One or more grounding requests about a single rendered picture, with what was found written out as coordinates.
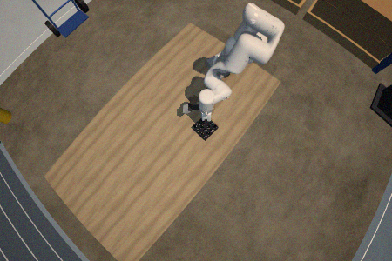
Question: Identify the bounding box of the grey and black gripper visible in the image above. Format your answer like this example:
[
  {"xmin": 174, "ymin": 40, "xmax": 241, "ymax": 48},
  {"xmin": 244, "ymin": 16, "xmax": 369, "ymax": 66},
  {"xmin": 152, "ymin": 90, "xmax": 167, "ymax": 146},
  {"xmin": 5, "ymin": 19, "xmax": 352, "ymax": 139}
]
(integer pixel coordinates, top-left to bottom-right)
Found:
[{"xmin": 201, "ymin": 111, "xmax": 212, "ymax": 124}]

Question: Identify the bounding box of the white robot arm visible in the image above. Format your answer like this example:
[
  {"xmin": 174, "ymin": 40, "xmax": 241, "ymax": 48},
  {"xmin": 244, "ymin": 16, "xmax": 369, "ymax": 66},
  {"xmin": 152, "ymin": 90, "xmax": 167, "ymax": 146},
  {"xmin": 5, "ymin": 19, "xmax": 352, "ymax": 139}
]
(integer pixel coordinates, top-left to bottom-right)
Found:
[{"xmin": 183, "ymin": 3, "xmax": 285, "ymax": 116}]

